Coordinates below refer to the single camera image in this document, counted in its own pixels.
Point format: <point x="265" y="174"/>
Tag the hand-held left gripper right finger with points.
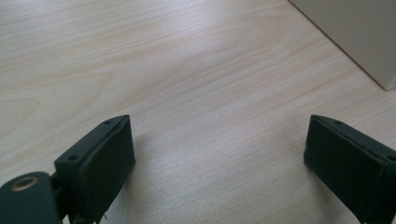
<point x="348" y="165"/>

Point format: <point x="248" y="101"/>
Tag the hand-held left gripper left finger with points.
<point x="99" y="161"/>

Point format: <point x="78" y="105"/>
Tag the beige box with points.
<point x="355" y="31"/>

